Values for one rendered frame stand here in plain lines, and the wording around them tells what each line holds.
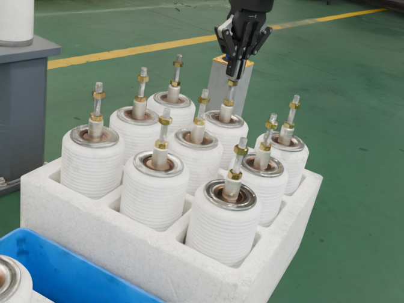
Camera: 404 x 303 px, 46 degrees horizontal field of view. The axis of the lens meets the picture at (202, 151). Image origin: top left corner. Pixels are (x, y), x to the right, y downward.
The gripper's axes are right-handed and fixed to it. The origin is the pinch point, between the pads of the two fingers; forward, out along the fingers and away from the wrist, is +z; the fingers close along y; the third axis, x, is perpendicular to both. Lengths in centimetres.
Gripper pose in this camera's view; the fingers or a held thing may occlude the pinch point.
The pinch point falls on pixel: (235, 68)
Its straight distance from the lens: 86.3
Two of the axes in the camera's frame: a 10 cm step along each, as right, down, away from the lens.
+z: -1.8, 8.7, 4.6
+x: 6.7, 4.5, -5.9
